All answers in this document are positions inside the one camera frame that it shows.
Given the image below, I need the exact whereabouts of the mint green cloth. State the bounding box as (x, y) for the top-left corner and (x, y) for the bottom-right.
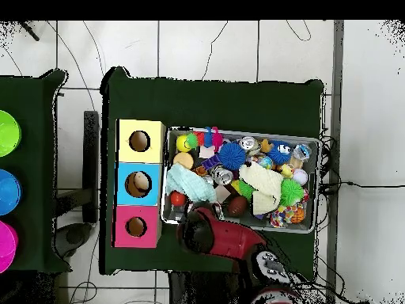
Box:
(165, 162), (218, 203)

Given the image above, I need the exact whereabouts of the shallow silver mesh bin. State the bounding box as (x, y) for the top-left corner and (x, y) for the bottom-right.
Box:
(160, 126), (322, 234)

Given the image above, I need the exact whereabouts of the wooden three-hole box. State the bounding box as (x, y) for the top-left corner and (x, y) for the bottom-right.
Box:
(112, 118), (167, 249)

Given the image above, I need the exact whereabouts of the red ball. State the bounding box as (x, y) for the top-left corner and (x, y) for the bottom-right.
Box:
(169, 190), (187, 207)

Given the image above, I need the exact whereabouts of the round orange sponge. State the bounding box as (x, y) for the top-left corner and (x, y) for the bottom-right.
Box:
(172, 152), (195, 170)

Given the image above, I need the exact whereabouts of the blue spiky rubber ball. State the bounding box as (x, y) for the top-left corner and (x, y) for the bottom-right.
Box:
(218, 142), (247, 171)

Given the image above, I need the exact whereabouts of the cream knit cloth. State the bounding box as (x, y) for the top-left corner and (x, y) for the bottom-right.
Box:
(238, 161), (285, 216)

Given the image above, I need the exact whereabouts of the yellow smiley ball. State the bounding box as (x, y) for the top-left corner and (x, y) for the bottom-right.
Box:
(176, 135), (192, 154)

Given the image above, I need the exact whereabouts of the rainbow spiky caterpillar toy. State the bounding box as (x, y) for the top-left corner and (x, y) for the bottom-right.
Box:
(185, 126), (224, 153)

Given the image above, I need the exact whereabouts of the silver-top drink can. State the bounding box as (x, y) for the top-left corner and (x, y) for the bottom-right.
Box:
(238, 135), (262, 157)

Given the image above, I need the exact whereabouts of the green spiky rubber ball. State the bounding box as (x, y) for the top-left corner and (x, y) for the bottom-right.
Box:
(279, 178), (305, 207)

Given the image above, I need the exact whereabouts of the white baseball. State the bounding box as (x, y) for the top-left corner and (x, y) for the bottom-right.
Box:
(292, 168), (309, 187)

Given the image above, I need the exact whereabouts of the dark green table cloth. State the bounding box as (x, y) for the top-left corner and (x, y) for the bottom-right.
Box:
(0, 68), (72, 274)
(99, 66), (325, 276)

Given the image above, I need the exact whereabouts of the black upright panel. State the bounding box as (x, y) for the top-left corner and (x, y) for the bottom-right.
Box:
(81, 110), (100, 224)

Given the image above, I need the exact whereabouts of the blue plastic bowl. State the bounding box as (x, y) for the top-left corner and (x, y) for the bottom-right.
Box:
(0, 168), (23, 217)

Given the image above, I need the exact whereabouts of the pink plastic bowl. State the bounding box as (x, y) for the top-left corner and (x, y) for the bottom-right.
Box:
(0, 219), (19, 274)

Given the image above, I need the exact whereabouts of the green plastic bowl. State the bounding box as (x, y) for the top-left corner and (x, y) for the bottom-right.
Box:
(0, 109), (22, 158)

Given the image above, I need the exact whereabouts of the dark slanted rod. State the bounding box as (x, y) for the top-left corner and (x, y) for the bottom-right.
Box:
(18, 21), (41, 43)

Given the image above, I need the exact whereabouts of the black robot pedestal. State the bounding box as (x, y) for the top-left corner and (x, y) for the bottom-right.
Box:
(168, 271), (251, 304)

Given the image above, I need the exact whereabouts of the black power cable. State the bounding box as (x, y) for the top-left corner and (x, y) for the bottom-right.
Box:
(317, 180), (405, 195)

